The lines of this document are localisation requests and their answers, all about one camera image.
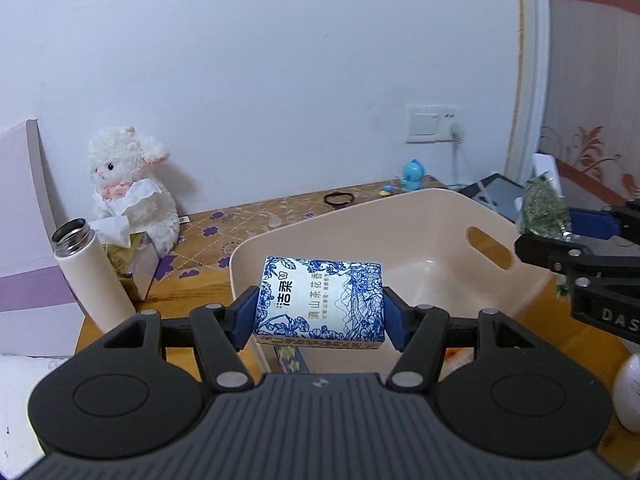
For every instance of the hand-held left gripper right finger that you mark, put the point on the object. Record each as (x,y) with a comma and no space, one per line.
(394,318)

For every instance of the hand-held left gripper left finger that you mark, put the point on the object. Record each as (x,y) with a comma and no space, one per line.
(244,318)

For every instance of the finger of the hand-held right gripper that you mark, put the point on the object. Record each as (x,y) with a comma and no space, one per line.
(592,224)
(550,252)

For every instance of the green patterned packet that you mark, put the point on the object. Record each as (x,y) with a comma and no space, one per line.
(542,210)

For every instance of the blue white floral tissue pack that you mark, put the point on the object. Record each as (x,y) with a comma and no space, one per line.
(320,300)

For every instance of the beige plastic basin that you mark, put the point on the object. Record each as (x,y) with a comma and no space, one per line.
(440,240)

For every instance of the dark tablet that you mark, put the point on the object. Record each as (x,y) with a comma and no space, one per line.
(492,195)

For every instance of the white rounded object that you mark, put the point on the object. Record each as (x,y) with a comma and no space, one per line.
(629,395)

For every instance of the gold tissue box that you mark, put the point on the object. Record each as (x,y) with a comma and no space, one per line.
(137,265)

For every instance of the small colourful trinket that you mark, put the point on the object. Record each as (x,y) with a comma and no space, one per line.
(386,191)

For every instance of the blue toy figure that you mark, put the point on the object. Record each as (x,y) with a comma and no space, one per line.
(413,175)

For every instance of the white thermos bottle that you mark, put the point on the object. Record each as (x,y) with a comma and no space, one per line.
(95,280)

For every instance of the white plush lamb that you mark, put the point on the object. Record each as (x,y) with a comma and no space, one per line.
(145,200)

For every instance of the white and purple box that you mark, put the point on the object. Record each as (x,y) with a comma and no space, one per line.
(25,260)

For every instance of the white wall socket panel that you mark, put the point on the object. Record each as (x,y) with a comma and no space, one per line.
(425,122)

